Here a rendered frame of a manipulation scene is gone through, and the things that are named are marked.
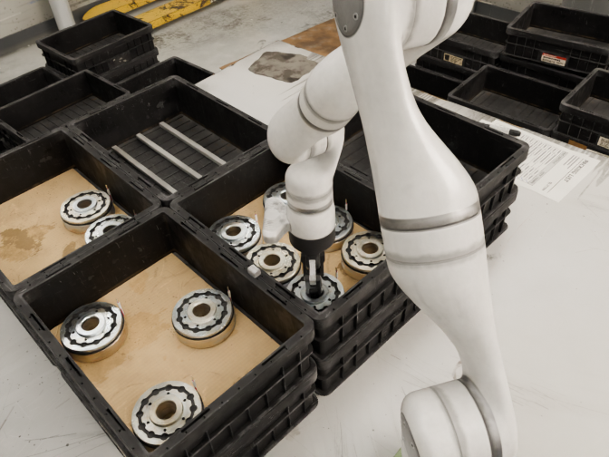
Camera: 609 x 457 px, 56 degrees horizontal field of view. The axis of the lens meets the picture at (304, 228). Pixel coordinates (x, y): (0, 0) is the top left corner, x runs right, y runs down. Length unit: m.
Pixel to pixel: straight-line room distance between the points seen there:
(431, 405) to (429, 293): 0.12
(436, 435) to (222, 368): 0.45
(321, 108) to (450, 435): 0.37
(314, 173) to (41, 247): 0.64
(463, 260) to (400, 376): 0.58
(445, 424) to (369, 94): 0.31
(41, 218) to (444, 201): 0.98
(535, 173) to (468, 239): 1.03
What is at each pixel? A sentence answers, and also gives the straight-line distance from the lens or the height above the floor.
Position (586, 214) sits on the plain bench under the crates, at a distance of 1.46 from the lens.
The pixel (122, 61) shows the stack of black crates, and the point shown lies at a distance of 2.63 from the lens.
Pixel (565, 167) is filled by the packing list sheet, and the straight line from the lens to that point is 1.58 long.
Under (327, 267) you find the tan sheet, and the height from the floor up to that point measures 0.83.
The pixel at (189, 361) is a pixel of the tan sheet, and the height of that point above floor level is 0.83.
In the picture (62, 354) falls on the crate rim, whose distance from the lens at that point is 0.91.
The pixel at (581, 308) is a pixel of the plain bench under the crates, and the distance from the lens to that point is 1.25.
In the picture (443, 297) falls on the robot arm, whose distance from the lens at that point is 0.52.
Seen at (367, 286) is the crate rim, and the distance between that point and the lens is 0.90.
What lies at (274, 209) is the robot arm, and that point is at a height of 1.02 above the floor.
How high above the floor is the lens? 1.61
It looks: 43 degrees down
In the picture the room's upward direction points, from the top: 4 degrees counter-clockwise
